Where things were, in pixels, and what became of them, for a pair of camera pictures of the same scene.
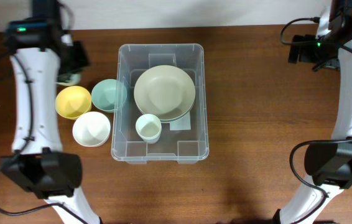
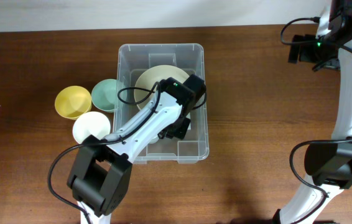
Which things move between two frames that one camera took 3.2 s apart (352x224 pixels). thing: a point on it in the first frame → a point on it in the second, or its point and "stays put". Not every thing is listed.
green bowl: (109, 94) stays put
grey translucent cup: (152, 140) stays put
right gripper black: (305, 55) stays put
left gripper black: (80, 47) → (181, 132)
